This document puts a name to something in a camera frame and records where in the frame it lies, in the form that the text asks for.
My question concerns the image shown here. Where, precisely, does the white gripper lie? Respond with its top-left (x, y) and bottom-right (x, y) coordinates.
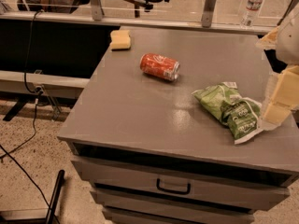
top-left (256, 4), bottom-right (299, 125)

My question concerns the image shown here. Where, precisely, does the red coke can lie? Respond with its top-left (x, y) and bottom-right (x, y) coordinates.
top-left (140, 53), bottom-right (180, 81)

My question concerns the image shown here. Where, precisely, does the green chip bag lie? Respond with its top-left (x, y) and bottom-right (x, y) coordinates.
top-left (192, 82), bottom-right (263, 145)

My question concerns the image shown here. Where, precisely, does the clear plastic water bottle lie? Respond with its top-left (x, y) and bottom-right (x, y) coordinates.
top-left (240, 0), bottom-right (263, 28)

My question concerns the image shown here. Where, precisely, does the grey drawer cabinet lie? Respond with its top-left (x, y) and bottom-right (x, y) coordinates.
top-left (59, 28), bottom-right (299, 224)

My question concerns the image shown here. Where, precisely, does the yellow sponge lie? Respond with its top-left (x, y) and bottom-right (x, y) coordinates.
top-left (109, 30), bottom-right (131, 50)

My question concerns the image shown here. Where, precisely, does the black metal stand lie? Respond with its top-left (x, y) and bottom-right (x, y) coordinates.
top-left (0, 170), bottom-right (64, 224)

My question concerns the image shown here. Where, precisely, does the middle metal rail bracket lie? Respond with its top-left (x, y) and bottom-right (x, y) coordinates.
top-left (201, 0), bottom-right (217, 28)

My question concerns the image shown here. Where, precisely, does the black drawer handle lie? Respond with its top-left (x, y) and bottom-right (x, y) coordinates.
top-left (156, 178), bottom-right (191, 195)

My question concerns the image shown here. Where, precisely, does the left metal rail bracket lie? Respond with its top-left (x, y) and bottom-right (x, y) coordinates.
top-left (90, 0), bottom-right (103, 21)

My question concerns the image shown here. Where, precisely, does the black power cable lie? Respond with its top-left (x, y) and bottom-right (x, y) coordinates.
top-left (0, 10), bottom-right (52, 210)

